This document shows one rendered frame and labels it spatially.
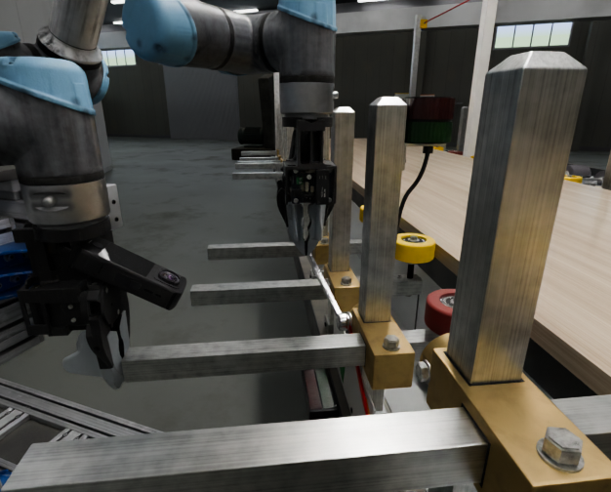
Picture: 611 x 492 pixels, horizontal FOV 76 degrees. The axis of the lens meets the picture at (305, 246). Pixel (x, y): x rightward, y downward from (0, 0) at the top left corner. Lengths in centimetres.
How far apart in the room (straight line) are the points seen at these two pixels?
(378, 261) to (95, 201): 32
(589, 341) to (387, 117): 33
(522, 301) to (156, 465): 23
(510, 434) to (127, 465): 21
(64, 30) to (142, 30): 45
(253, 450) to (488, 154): 21
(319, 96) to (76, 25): 55
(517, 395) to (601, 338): 27
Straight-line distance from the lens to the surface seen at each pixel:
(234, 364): 51
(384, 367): 49
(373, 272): 51
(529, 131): 24
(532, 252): 26
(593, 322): 58
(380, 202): 48
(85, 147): 44
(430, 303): 53
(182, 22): 51
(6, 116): 44
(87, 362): 53
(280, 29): 57
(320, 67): 55
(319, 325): 86
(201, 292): 74
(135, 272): 45
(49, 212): 45
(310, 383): 70
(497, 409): 28
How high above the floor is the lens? 114
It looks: 19 degrees down
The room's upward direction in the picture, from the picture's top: straight up
